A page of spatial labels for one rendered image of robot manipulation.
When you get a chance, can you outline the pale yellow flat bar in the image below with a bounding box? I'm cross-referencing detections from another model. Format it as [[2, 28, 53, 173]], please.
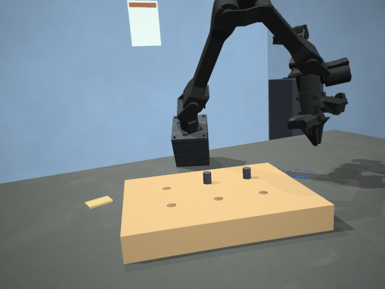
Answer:
[[85, 196, 113, 209]]

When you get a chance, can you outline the tan wooden board with holes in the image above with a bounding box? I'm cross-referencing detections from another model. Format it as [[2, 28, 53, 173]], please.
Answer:
[[120, 163, 334, 264]]

